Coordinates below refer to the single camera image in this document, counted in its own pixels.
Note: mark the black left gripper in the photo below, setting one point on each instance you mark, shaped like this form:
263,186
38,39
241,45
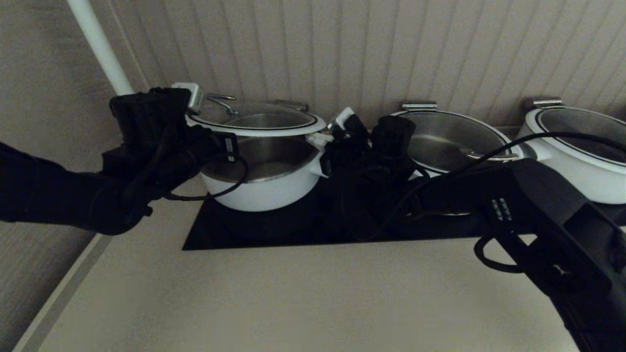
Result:
142,117

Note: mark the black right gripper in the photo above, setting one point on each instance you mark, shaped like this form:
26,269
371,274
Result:
391,142

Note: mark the white rimmed glass lid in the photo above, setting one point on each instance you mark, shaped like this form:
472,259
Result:
450,137
274,131
577,122

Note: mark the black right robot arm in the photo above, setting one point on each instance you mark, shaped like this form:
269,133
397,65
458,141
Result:
562,234

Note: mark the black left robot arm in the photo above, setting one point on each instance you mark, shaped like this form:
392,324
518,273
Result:
49,195

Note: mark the white metal pole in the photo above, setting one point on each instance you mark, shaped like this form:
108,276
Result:
98,44

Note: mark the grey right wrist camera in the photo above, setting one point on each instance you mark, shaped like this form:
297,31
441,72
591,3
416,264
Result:
344,118

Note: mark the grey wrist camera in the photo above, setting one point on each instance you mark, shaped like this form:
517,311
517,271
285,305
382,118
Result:
344,118
190,97

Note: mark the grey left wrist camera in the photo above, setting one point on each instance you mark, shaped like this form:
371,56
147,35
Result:
190,97

